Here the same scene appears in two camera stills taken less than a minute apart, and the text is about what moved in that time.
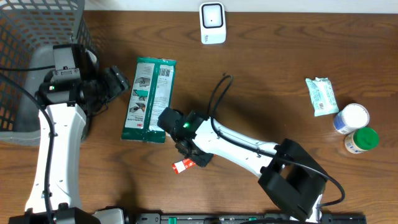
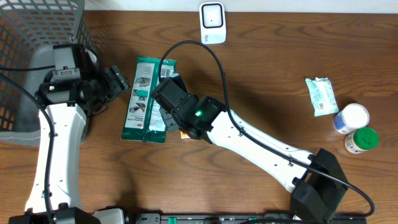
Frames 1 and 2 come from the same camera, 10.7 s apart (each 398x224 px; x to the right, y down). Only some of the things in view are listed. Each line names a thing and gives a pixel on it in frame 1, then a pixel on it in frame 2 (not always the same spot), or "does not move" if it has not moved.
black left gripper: (116, 84) does not move
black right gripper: (200, 159) to (171, 122)
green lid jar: (363, 139) does not move
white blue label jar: (351, 117) does not move
